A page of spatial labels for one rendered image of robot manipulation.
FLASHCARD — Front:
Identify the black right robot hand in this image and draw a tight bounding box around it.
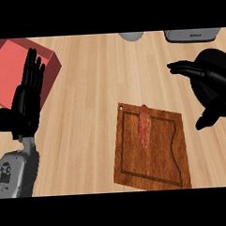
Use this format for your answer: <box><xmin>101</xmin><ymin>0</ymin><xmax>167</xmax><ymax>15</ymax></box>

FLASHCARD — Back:
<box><xmin>166</xmin><ymin>57</ymin><xmax>226</xmax><ymax>132</ymax></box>

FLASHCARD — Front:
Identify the red box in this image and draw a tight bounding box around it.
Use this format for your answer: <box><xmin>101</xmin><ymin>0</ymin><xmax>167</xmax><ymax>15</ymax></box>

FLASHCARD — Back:
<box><xmin>0</xmin><ymin>36</ymin><xmax>65</xmax><ymax>113</ymax></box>

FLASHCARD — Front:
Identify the grey round object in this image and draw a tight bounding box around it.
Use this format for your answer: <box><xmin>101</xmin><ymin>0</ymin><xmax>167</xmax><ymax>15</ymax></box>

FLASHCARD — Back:
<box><xmin>118</xmin><ymin>31</ymin><xmax>145</xmax><ymax>43</ymax></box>

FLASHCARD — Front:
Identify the brown wooden cutting board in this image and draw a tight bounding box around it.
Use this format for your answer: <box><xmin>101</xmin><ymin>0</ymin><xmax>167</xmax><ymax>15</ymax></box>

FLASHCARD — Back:
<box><xmin>110</xmin><ymin>98</ymin><xmax>193</xmax><ymax>194</ymax></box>

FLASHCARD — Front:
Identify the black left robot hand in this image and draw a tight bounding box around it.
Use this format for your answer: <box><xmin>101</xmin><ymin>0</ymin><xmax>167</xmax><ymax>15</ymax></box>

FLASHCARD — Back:
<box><xmin>0</xmin><ymin>47</ymin><xmax>51</xmax><ymax>142</ymax></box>

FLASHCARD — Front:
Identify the grey appliance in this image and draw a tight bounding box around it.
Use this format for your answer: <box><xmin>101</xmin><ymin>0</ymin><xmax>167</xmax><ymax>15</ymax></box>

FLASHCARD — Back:
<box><xmin>163</xmin><ymin>26</ymin><xmax>223</xmax><ymax>45</ymax></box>

